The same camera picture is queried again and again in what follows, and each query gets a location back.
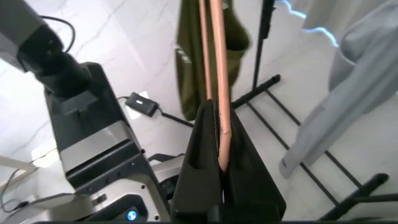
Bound black cable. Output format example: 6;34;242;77
0;147;60;214
39;15;77;54
116;95;195;129

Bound black power adapter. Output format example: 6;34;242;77
124;91;160;118

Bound white curtain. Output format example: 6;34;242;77
290;0;389;32

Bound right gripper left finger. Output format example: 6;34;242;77
170;99;224;222

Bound green garment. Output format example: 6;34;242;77
174;0;251;122

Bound pink clothes hanger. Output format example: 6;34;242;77
198;0;233;174

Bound pale grey shorts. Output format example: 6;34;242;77
279;0;398;180

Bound black clothes rack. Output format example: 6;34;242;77
231;0;398;222

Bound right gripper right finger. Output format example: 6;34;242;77
222;111;287;222

